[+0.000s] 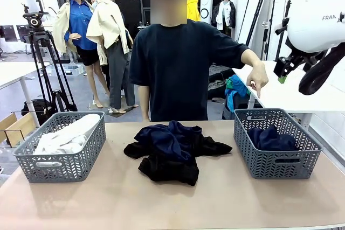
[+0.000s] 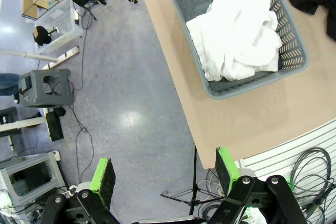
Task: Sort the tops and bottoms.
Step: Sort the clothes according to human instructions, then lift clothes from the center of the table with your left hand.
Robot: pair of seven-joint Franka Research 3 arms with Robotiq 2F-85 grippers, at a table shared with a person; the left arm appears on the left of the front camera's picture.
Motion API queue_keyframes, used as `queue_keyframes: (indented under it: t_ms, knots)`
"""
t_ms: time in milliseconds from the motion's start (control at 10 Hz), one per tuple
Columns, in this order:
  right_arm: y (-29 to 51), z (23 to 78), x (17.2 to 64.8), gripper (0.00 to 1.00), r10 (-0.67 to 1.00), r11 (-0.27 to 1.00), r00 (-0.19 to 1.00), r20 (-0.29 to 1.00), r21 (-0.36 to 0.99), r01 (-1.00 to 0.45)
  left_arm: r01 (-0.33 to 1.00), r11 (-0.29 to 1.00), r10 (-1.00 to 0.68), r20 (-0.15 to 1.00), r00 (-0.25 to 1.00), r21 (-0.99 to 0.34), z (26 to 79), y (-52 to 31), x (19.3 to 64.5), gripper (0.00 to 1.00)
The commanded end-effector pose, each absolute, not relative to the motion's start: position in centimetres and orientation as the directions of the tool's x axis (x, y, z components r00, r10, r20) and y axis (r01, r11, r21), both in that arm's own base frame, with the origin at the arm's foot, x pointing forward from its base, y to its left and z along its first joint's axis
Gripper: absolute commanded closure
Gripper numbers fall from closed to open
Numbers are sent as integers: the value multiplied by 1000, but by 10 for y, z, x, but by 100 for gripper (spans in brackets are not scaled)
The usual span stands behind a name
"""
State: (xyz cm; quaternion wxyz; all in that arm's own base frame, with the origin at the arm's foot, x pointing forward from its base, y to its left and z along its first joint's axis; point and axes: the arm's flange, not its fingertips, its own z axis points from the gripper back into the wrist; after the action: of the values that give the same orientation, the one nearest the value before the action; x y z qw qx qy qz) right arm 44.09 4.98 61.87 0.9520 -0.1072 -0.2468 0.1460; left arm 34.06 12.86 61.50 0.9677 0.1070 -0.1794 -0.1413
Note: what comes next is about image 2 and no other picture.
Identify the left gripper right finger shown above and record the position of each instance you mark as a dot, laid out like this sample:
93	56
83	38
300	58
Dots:
227	171

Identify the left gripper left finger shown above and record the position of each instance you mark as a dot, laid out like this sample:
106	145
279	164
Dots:
103	179

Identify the white garment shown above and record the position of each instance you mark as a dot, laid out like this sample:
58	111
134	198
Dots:
236	35

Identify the thin black floor stand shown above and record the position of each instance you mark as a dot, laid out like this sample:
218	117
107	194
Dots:
194	176

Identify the grey metal rack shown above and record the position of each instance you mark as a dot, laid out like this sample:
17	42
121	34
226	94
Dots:
56	171

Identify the white slatted panel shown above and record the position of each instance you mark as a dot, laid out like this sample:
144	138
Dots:
275	155

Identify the black floor block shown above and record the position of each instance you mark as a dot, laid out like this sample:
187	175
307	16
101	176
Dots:
55	127

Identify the grey plastic stool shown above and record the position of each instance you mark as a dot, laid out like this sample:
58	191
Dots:
34	95

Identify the white wooden strip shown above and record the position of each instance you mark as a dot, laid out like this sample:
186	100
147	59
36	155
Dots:
63	57

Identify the grey woven plastic basket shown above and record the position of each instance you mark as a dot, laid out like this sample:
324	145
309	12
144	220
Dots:
291	40

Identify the black device in box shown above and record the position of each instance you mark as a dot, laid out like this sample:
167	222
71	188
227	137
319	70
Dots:
42	36

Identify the large clear plastic box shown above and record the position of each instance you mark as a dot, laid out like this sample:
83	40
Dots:
63	24

